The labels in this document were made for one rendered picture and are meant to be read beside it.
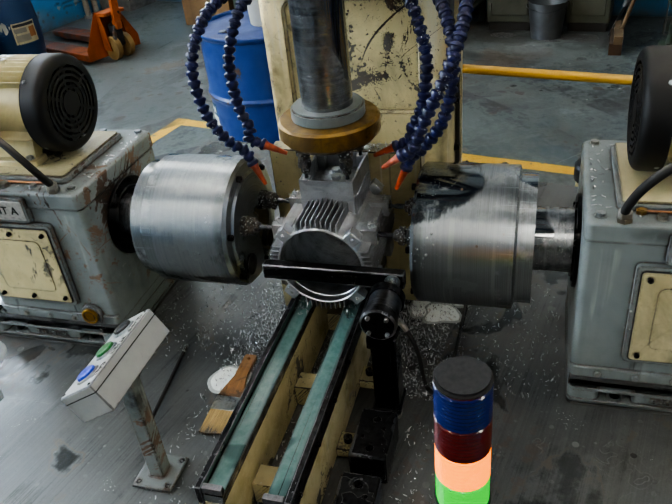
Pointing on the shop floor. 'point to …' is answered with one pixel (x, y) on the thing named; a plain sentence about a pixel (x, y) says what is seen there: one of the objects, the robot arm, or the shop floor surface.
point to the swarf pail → (546, 18)
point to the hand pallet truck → (99, 37)
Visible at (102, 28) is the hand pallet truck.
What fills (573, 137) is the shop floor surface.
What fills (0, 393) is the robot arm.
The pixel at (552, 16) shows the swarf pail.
